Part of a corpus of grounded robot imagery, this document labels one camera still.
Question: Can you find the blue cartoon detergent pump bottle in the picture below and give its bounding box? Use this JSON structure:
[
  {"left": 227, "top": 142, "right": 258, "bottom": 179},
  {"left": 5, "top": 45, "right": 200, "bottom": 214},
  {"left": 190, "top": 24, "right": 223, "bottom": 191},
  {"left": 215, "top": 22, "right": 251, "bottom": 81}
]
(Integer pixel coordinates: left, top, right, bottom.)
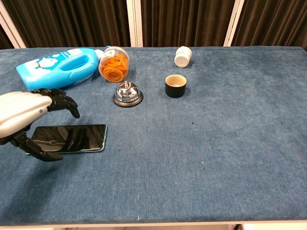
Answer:
[{"left": 16, "top": 46, "right": 112, "bottom": 92}]

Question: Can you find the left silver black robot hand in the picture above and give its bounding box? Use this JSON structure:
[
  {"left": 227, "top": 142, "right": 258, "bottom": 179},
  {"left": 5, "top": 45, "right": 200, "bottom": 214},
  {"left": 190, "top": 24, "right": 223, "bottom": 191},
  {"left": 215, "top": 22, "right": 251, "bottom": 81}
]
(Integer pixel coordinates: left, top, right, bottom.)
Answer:
[{"left": 0, "top": 88, "right": 81, "bottom": 162}]

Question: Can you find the dark pleated curtain panel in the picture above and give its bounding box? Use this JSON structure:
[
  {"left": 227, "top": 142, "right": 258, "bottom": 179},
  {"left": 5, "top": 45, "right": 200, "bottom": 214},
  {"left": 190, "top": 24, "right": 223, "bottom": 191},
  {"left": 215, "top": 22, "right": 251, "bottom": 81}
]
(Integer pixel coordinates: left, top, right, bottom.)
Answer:
[
  {"left": 0, "top": 23, "right": 14, "bottom": 50},
  {"left": 1, "top": 0, "right": 131, "bottom": 48},
  {"left": 231, "top": 0, "right": 307, "bottom": 51},
  {"left": 141, "top": 0, "right": 236, "bottom": 47}
]

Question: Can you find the small white lidded jar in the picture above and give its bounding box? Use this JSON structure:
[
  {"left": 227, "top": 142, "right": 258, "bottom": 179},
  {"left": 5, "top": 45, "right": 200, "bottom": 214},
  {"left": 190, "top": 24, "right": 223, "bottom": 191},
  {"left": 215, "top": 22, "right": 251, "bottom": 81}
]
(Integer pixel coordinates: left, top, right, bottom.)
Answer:
[{"left": 174, "top": 46, "right": 192, "bottom": 68}]

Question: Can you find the black cup with beige inside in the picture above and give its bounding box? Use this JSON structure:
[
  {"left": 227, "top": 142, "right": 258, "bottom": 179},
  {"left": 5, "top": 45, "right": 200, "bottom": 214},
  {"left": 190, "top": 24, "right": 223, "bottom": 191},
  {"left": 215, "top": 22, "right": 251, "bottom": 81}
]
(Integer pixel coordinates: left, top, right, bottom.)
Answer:
[{"left": 165, "top": 74, "right": 187, "bottom": 98}]

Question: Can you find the blue table cloth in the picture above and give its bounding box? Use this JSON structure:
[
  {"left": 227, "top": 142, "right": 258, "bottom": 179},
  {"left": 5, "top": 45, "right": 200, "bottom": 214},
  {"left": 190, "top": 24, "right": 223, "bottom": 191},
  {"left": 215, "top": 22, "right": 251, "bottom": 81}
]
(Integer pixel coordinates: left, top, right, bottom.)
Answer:
[{"left": 0, "top": 46, "right": 307, "bottom": 226}]

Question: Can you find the white frame post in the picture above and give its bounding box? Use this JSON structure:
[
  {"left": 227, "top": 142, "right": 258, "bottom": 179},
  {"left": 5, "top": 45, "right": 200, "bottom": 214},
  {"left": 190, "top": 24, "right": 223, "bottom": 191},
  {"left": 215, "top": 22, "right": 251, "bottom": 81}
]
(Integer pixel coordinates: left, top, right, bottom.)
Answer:
[
  {"left": 0, "top": 1, "right": 26, "bottom": 49},
  {"left": 126, "top": 0, "right": 144, "bottom": 48},
  {"left": 223, "top": 0, "right": 246, "bottom": 47}
]

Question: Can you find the clear jar of rubber bands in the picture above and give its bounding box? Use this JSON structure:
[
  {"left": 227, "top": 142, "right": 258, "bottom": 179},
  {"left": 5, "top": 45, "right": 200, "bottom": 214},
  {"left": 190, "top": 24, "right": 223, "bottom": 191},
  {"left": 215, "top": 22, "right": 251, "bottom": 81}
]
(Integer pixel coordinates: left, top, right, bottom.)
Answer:
[{"left": 98, "top": 46, "right": 130, "bottom": 83}]

